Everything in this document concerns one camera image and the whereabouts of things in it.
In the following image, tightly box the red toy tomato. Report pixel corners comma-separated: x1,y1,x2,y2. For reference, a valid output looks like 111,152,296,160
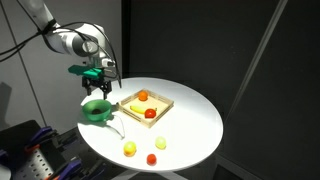
144,108,157,119

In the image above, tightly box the black perforated breadboard cart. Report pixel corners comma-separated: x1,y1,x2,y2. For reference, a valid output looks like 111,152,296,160
0,119,108,180

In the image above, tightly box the purple orange-tipped spring clamp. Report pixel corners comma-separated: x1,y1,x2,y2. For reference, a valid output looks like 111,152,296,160
24,125,59,151
48,157,84,180

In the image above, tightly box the yellow toy banana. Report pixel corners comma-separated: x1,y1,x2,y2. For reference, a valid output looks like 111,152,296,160
129,105,158,115

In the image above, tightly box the pale yellow-green toy fruit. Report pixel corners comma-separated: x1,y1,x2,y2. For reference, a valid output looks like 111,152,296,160
154,135,167,150

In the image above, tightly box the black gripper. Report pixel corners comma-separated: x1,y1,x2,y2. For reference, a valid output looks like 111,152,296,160
81,74,113,101

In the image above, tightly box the small red-orange toy fruit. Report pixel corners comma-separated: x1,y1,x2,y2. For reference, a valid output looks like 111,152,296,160
146,153,158,166

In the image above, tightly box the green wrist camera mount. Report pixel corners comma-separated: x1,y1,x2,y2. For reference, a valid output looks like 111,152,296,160
67,64,105,80

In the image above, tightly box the yellow-orange toy fruit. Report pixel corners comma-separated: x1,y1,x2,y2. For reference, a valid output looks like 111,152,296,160
122,140,138,158

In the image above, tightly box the square wooden tray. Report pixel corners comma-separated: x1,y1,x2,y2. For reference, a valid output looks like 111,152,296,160
117,88,175,129

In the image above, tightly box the toy orange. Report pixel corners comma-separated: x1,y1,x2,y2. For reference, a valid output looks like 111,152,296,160
137,90,149,102

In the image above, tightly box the translucent green plastic bowl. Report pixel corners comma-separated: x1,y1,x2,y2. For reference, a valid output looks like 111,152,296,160
81,98,113,123

